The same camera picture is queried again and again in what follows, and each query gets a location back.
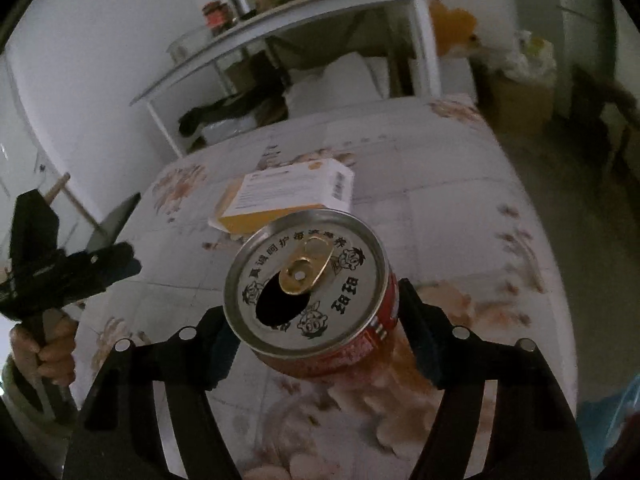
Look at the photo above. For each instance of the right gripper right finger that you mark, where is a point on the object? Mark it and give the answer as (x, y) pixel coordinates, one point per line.
(445, 353)

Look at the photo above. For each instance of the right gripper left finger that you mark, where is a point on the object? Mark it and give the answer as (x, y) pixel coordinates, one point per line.
(202, 355)

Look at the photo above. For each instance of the left hand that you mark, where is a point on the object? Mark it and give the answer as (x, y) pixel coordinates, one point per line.
(53, 361)

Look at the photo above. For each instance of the yellow white medicine box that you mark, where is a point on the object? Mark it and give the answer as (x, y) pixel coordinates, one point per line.
(253, 201)

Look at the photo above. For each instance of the blue plastic basin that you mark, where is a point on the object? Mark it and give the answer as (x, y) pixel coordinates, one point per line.
(602, 422)

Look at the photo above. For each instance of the floral tablecloth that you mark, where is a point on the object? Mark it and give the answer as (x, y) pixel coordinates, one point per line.
(446, 210)

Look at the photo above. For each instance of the black cloth under shelf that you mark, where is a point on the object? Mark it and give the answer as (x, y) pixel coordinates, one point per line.
(263, 99)

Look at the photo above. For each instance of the white plastic bag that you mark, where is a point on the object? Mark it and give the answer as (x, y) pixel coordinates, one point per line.
(531, 60)

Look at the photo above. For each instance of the red lid jar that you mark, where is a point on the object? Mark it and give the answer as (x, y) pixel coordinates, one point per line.
(218, 15)

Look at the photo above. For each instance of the orange plastic bag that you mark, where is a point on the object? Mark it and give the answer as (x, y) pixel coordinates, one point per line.
(454, 30)

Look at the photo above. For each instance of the grey refrigerator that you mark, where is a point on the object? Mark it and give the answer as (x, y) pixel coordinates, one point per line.
(588, 42)

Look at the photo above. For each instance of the white shelf table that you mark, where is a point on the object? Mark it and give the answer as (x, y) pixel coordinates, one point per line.
(284, 18)

